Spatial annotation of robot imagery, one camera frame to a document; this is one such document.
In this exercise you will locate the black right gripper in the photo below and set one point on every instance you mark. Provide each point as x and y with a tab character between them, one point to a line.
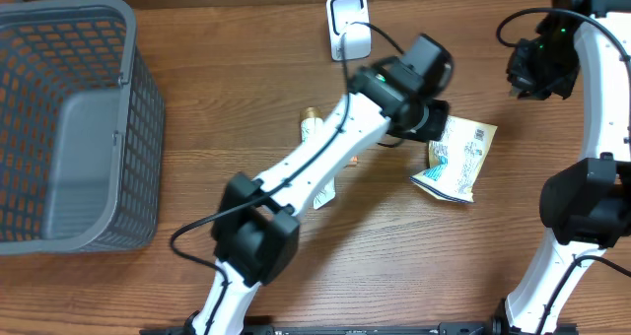
525	77

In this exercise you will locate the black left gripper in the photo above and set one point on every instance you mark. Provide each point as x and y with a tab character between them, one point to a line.
434	126

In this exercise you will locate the yellow snack chip bag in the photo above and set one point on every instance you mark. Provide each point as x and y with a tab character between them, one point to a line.
455	160

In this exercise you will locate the small orange white box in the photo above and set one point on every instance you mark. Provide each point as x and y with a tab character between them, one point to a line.
353	162

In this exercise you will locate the white bamboo print tube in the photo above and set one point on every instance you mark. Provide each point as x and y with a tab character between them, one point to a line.
310	123

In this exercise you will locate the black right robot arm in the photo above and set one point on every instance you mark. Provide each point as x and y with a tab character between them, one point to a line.
584	208

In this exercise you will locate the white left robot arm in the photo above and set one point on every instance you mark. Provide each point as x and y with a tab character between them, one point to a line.
257	226

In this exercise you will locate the white barcode scanner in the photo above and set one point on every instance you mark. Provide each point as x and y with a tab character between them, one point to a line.
348	35

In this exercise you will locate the grey plastic mesh basket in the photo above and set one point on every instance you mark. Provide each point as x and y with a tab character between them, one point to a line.
82	129

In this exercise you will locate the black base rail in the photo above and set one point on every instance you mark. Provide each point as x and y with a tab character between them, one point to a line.
446	328

